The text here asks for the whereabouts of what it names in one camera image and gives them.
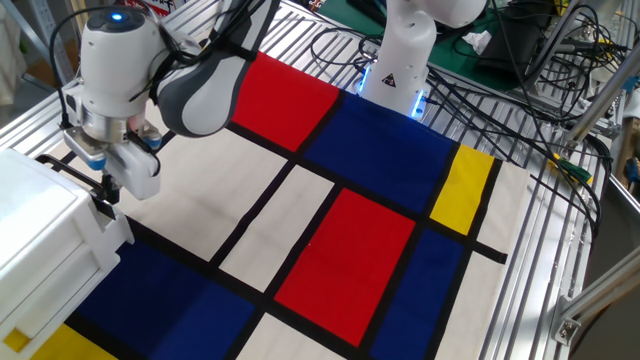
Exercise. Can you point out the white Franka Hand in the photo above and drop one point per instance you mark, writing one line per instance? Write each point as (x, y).
(140, 170)

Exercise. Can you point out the white plastic drawer cabinet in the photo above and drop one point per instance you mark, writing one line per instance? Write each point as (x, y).
(35, 215)

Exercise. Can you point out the white Franka Panda arm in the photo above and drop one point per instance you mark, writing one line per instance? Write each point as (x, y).
(115, 65)

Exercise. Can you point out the perforated steel upright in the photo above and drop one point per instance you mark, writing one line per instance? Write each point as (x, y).
(50, 40)

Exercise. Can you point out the red white printed sign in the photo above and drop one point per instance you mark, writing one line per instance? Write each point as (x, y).
(150, 7)

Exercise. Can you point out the Mondrian colour block cloth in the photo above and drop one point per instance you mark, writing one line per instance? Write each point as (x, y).
(345, 265)

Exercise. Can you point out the crumpled white tissue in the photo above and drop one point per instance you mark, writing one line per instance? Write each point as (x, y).
(477, 42)

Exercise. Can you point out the black box device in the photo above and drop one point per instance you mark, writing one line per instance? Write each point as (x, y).
(510, 50)

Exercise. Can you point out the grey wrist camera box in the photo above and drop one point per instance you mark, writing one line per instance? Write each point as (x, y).
(85, 147)

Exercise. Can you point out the aluminium frame post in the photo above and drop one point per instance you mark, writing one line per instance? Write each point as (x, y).
(600, 100)

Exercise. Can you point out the aluminium beam with corner bracket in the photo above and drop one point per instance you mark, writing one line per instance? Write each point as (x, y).
(600, 292)

